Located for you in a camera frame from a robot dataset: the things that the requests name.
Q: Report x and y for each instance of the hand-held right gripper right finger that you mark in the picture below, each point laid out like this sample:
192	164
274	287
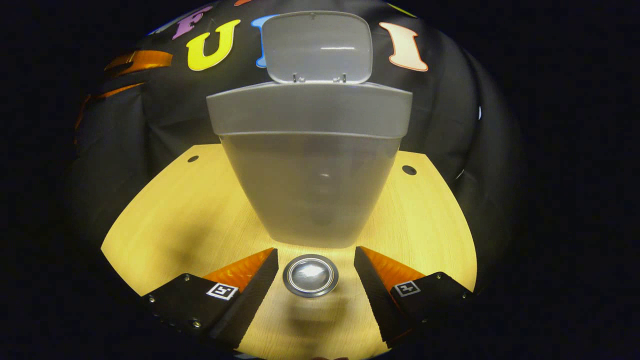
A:
375	295

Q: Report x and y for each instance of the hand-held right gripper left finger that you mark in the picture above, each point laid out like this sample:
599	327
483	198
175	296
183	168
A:
250	300

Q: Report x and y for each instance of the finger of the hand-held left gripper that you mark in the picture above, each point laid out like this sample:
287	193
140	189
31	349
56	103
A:
115	90
142	60

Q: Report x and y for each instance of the white desktop garbage bin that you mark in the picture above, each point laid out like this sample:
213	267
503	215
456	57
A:
310	175

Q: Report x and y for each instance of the wooden desktop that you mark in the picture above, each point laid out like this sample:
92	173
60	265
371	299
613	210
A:
190	220

